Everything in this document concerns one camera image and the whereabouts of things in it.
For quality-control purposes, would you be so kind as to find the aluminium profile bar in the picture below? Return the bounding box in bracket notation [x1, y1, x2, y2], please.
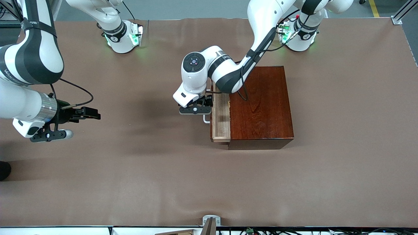
[391, 0, 418, 25]

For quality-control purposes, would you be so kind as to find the grey metal camera bracket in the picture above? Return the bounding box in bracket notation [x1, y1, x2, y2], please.
[202, 215, 221, 235]

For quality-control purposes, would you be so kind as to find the brown table cover sheet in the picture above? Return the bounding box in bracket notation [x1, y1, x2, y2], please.
[0, 17, 418, 228]

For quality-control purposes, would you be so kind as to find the dark brown wooden cabinet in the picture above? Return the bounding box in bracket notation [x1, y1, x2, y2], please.
[228, 66, 295, 150]

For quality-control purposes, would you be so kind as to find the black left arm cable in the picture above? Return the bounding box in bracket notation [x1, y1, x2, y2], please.
[236, 12, 309, 102]

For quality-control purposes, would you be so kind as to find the black round object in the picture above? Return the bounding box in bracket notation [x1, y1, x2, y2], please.
[0, 161, 11, 182]

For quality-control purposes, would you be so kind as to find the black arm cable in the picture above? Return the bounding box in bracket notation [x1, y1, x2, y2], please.
[49, 78, 94, 110]
[236, 12, 309, 102]

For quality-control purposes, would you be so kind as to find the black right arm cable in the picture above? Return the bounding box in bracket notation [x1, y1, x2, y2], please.
[49, 78, 94, 110]

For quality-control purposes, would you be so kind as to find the aluminium frame structure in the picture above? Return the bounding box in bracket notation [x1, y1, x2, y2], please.
[0, 0, 25, 29]

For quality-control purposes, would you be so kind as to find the black right base cable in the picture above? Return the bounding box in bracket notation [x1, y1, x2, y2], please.
[122, 0, 136, 21]

